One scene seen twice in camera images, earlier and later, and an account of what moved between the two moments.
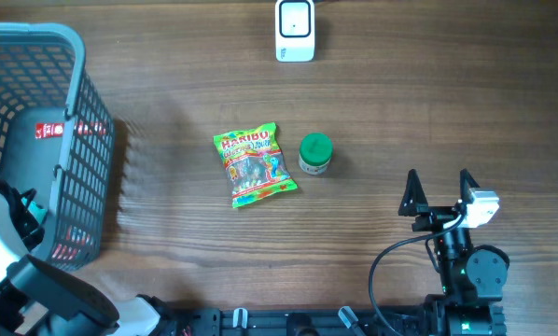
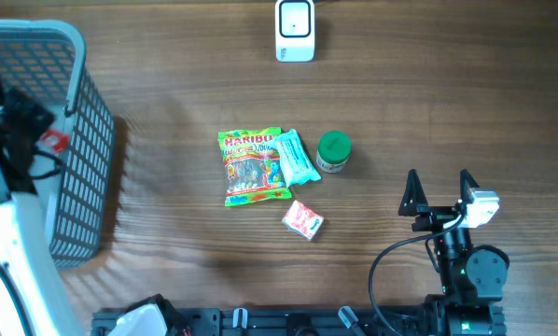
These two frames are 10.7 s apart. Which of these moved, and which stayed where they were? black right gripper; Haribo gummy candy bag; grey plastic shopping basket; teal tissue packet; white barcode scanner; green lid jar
Moved: green lid jar; teal tissue packet
Stayed: grey plastic shopping basket; Haribo gummy candy bag; white barcode scanner; black right gripper
